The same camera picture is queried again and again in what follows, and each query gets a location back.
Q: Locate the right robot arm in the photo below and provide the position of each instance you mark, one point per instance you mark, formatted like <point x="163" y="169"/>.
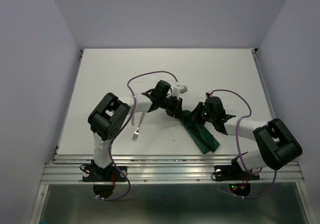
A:
<point x="276" y="144"/>

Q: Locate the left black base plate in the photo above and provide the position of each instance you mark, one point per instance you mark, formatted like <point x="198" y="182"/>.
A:
<point x="96" y="174"/>

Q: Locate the dark green cloth napkin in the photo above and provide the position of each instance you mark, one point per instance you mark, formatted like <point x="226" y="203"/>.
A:
<point x="203" y="139"/>

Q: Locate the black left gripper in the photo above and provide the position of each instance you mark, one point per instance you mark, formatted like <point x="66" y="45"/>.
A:
<point x="176" y="110"/>

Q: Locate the silver table knife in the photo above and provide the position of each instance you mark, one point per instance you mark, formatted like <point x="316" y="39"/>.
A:
<point x="132" y="120"/>

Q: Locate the silver fork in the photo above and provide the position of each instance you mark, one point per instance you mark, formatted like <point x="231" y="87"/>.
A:
<point x="136" y="133"/>

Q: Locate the aluminium frame rail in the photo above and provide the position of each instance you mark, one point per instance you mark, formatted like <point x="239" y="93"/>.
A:
<point x="169" y="179"/>

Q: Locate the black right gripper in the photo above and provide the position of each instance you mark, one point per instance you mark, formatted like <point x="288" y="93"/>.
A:
<point x="196" y="112"/>

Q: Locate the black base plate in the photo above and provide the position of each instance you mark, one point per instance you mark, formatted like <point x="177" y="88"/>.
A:
<point x="96" y="174"/>
<point x="231" y="173"/>

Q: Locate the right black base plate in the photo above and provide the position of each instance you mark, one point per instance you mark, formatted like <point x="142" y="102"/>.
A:
<point x="231" y="173"/>

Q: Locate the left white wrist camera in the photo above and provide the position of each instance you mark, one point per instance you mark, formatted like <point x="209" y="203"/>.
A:
<point x="178" y="89"/>

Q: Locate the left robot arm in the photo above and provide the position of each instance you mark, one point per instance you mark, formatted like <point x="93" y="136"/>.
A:
<point x="108" y="117"/>

